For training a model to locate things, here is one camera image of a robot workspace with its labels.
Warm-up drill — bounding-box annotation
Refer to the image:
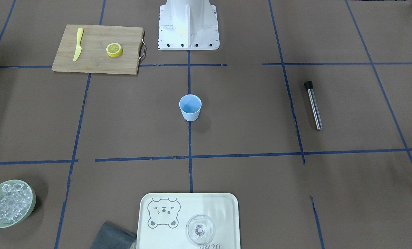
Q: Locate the yellow lemon slice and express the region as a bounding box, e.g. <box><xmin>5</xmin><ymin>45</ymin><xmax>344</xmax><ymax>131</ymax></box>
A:
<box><xmin>105</xmin><ymin>43</ymin><xmax>123</xmax><ymax>58</ymax></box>

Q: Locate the cream bear tray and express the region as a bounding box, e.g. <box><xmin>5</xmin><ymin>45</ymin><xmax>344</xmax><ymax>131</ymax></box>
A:
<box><xmin>135</xmin><ymin>193</ymin><xmax>241</xmax><ymax>249</ymax></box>

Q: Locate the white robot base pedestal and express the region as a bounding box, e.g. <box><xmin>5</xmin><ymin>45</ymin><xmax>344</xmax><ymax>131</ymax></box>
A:
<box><xmin>158</xmin><ymin>0</ymin><xmax>220</xmax><ymax>50</ymax></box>

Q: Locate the light blue cup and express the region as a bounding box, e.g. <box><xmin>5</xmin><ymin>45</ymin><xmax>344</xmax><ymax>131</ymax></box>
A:
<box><xmin>179</xmin><ymin>94</ymin><xmax>202</xmax><ymax>122</ymax></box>

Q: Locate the wooden cutting board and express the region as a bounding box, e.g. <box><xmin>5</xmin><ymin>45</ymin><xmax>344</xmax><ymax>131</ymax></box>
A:
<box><xmin>52</xmin><ymin>24</ymin><xmax>146</xmax><ymax>75</ymax></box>

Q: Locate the grey folded cloth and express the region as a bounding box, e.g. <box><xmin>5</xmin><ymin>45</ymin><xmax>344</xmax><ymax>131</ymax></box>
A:
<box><xmin>90</xmin><ymin>222</ymin><xmax>137</xmax><ymax>249</ymax></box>

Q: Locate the yellow plastic knife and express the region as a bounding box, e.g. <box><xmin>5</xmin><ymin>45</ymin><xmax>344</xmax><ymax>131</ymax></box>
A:
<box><xmin>73</xmin><ymin>27</ymin><xmax>84</xmax><ymax>62</ymax></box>

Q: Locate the steel muddler black tip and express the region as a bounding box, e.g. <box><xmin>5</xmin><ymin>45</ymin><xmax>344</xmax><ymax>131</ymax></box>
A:
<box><xmin>304</xmin><ymin>81</ymin><xmax>323</xmax><ymax>131</ymax></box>

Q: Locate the green bowl of ice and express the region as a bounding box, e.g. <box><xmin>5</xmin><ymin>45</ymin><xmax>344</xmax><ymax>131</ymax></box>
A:
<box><xmin>0</xmin><ymin>179</ymin><xmax>36</xmax><ymax>229</ymax></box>

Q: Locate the clear wine glass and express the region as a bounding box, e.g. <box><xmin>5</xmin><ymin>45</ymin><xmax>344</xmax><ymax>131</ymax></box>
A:
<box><xmin>186</xmin><ymin>214</ymin><xmax>215</xmax><ymax>246</ymax></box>

